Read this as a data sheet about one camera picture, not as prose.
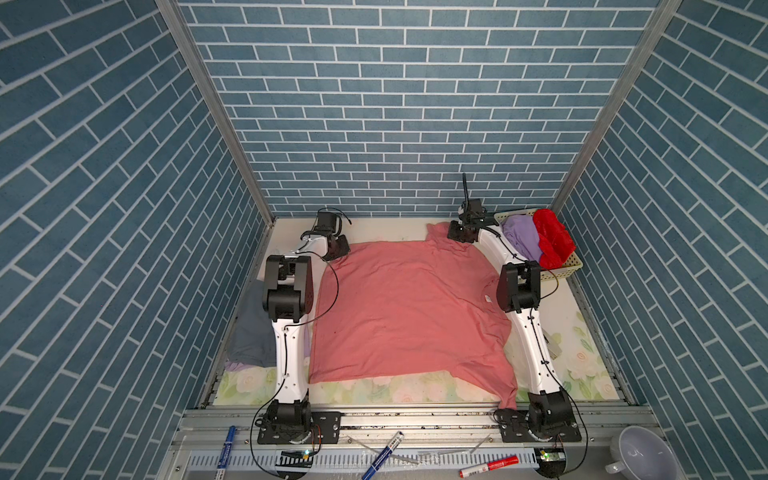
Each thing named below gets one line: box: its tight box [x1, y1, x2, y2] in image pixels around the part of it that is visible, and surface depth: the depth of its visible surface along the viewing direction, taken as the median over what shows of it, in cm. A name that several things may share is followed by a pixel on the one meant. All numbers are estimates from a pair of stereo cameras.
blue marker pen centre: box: [361, 431, 405, 480], surface depth 70 cm
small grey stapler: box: [547, 341, 563, 360], surface depth 88 cm
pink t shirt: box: [310, 222, 518, 409], surface depth 94 cm
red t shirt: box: [533, 208, 575, 271], surface depth 107 cm
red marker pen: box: [459, 455, 520, 478], surface depth 69 cm
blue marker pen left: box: [214, 425, 237, 480], surface depth 71 cm
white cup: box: [605, 425, 679, 480], surface depth 68 cm
